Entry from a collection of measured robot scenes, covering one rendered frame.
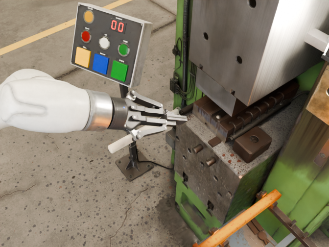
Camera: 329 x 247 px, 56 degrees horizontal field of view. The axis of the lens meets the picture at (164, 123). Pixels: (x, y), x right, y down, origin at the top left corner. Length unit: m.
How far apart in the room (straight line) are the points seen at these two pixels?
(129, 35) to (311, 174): 0.88
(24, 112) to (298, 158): 0.93
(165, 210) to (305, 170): 1.09
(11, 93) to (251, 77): 0.64
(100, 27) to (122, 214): 1.19
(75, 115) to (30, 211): 1.65
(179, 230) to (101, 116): 1.44
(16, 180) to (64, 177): 0.33
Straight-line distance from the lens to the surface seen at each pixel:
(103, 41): 1.40
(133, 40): 1.32
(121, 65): 1.35
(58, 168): 2.34
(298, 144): 1.17
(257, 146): 1.16
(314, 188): 1.27
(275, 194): 1.08
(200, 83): 1.16
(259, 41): 0.88
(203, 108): 1.23
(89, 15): 1.44
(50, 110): 0.61
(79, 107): 0.63
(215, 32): 0.99
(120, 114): 0.68
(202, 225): 1.87
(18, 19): 3.99
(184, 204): 1.91
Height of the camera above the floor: 1.88
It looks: 50 degrees down
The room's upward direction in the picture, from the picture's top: straight up
